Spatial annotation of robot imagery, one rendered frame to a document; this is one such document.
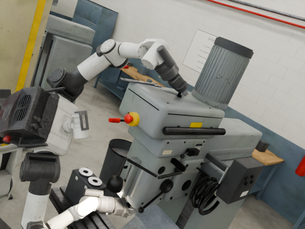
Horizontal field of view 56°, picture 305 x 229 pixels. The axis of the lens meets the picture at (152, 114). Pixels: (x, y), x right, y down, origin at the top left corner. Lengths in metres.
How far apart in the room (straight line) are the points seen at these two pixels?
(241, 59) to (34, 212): 1.16
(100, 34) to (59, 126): 7.34
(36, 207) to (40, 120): 0.37
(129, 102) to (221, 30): 5.29
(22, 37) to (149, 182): 1.82
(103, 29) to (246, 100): 4.66
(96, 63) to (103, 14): 7.13
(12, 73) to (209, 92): 1.89
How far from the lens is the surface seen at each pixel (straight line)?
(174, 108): 1.14
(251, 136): 1.96
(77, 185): 1.92
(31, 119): 1.27
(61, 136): 1.37
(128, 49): 1.30
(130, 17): 8.48
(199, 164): 1.57
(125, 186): 1.42
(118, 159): 3.46
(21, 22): 2.72
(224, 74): 1.43
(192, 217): 1.82
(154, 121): 1.14
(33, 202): 1.36
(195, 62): 6.59
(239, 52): 1.43
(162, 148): 1.25
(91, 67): 1.40
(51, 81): 1.44
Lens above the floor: 2.16
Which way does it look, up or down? 17 degrees down
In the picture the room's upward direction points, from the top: 23 degrees clockwise
